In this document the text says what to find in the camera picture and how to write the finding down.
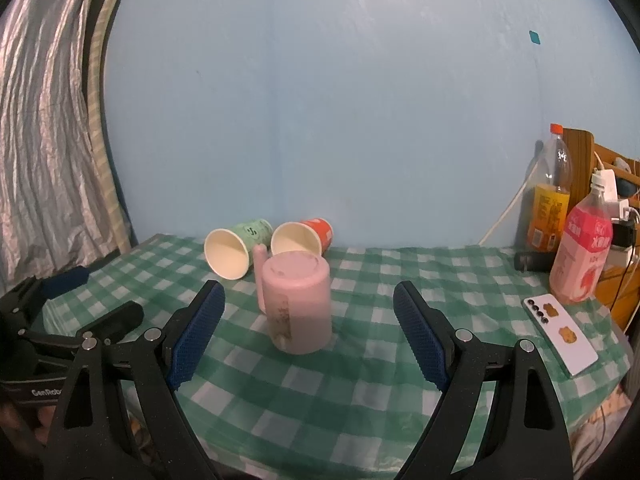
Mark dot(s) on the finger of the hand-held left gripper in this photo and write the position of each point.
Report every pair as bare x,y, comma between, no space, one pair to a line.
117,320
65,282

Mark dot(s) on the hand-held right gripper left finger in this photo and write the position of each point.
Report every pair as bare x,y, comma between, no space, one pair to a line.
200,335

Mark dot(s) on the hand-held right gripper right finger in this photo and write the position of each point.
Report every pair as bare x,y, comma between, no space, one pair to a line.
420,335

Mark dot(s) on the pink mug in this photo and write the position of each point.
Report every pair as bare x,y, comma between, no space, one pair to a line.
300,305

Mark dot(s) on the green paper cup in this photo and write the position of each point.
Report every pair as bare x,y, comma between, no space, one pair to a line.
227,257

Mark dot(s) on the orange paper cup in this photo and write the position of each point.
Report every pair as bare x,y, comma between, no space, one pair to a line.
320,235

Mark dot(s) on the green checkered tablecloth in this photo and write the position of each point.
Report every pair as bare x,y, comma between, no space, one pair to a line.
350,410

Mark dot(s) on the white phone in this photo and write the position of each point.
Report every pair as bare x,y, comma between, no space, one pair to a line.
565,350

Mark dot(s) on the silver curtain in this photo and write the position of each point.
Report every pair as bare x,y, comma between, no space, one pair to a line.
45,135

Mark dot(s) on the beige patterned curtain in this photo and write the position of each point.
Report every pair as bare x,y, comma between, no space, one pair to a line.
102,125

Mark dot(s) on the orange soda bottle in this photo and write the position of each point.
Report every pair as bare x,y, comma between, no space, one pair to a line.
547,210

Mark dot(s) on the pink drink bottle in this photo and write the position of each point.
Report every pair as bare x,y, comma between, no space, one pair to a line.
580,255

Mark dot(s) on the floral bedding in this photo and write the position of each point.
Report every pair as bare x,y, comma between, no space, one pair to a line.
595,435

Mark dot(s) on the black power adapter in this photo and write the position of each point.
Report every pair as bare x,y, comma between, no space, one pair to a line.
622,235

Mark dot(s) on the white charger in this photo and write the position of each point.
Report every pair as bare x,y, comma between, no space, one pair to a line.
607,182

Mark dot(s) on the wooden bed frame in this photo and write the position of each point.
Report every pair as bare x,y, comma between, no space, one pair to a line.
580,170

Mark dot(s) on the teal wall sticker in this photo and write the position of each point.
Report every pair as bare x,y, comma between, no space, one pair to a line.
535,37

